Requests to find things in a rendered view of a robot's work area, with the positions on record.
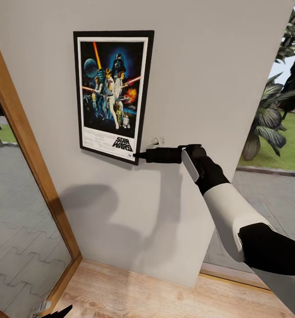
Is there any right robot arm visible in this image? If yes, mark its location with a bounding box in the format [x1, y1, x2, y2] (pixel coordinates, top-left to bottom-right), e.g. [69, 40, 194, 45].
[133, 136, 295, 315]

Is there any poster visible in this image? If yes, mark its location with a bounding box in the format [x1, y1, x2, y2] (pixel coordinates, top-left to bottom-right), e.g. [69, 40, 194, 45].
[73, 30, 155, 166]

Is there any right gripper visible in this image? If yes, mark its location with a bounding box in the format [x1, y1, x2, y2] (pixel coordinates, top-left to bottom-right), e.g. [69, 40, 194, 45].
[133, 147, 170, 163]

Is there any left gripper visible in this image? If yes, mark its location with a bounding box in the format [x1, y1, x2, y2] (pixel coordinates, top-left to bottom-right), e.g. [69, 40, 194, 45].
[42, 305, 72, 318]

